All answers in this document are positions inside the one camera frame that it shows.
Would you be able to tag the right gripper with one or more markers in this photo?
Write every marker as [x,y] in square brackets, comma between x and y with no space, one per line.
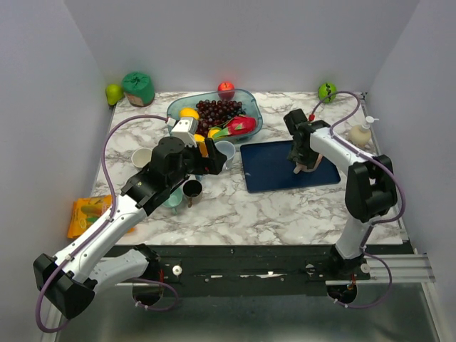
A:
[308,161]

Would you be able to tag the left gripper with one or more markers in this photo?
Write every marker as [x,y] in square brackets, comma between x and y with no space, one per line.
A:
[214,164]

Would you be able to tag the grey white mug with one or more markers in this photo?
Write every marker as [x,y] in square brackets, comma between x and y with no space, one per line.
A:
[229,150]

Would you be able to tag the pink mug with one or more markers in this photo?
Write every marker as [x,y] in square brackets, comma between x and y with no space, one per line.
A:
[302,168]

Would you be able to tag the butterfly blue mug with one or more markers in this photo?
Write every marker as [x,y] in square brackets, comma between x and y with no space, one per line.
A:
[203,150]

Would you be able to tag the brown striped mug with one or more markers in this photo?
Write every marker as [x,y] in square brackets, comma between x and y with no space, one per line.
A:
[192,190]

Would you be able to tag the sage green mug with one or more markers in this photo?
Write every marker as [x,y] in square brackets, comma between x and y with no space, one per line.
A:
[174,200]

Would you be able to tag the light green mug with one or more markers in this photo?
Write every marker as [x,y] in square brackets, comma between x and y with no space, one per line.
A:
[141,157]

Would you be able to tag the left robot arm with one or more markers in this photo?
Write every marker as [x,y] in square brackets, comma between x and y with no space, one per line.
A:
[71,278]

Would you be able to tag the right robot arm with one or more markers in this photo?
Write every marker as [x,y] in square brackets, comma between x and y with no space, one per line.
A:
[370,189]

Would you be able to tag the small yellow fruit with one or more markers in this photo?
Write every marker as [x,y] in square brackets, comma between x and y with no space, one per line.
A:
[213,133]

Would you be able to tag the dark blue tray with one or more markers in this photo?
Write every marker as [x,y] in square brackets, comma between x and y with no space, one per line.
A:
[266,168]

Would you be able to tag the purple grape bunch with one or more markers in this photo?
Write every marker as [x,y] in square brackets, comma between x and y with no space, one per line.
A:
[215,113]

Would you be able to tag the red dragon fruit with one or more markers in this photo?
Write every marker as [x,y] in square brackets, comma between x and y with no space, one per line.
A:
[238,125]

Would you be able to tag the yellow lemon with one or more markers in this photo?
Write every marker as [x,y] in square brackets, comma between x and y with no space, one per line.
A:
[189,113]

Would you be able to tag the clear blue fruit container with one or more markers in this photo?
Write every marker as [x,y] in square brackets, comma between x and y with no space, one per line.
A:
[249,104]

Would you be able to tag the cream soap pump bottle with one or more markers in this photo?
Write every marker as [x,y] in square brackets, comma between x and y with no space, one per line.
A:
[360,135]

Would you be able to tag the red apple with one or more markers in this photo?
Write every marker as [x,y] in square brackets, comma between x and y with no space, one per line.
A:
[226,90]

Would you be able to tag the green striped ball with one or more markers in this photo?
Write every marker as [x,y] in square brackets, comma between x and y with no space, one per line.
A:
[327,92]

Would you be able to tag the green wrapped jar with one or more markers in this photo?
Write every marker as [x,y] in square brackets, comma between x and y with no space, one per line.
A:
[138,89]

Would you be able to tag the green pear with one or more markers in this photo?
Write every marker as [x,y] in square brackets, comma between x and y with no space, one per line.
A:
[113,93]

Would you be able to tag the orange snack bag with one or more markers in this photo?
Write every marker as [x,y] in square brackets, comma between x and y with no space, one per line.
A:
[85,212]

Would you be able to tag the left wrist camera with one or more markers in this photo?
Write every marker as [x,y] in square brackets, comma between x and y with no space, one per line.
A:
[184,129]

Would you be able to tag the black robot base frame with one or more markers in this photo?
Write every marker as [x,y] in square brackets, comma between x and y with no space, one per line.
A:
[250,270]

